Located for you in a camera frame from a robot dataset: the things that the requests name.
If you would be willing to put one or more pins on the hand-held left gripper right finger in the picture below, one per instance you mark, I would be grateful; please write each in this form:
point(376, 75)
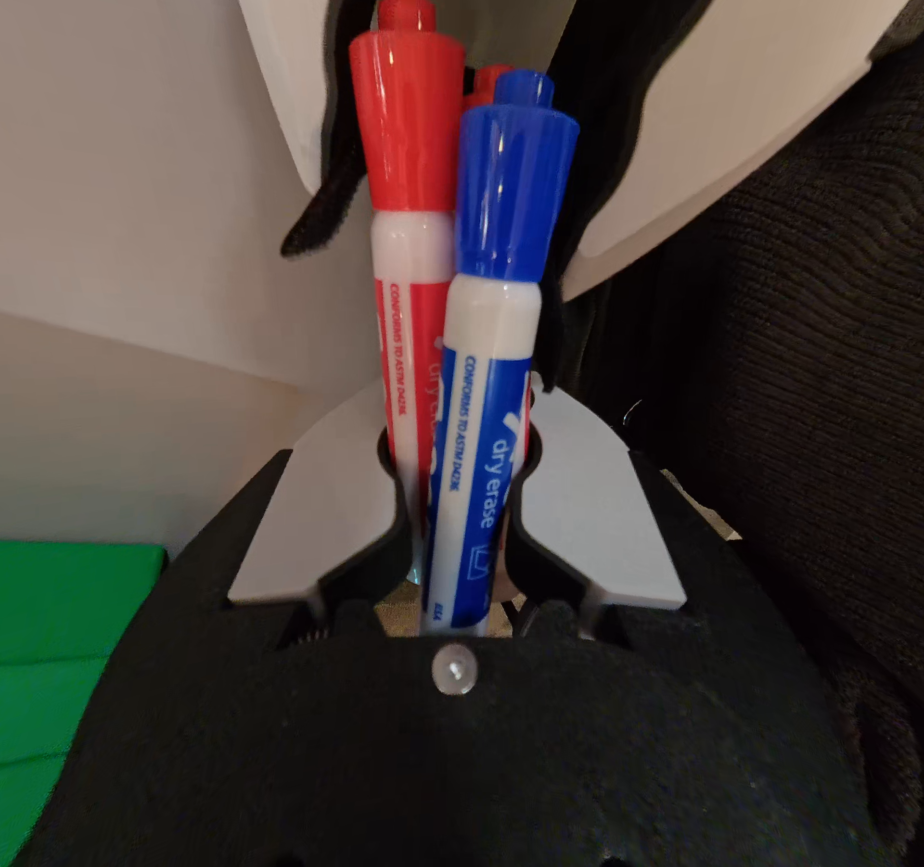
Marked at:
point(606, 528)

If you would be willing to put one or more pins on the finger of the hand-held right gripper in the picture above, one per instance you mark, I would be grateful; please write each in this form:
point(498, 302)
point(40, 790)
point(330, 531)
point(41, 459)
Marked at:
point(779, 73)
point(281, 30)

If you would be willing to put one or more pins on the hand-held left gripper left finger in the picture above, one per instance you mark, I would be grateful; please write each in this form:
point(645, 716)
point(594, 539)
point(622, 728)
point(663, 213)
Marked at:
point(325, 520)

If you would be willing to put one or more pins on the red dry erase marker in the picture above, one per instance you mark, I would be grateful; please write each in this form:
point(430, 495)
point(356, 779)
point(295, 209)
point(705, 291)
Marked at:
point(408, 131)
point(485, 87)

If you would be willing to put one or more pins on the blue dry erase marker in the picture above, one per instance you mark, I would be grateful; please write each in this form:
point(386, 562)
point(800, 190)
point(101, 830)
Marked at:
point(512, 196)

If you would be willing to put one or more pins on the green plastic bin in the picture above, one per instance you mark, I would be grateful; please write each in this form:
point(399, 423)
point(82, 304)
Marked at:
point(58, 665)

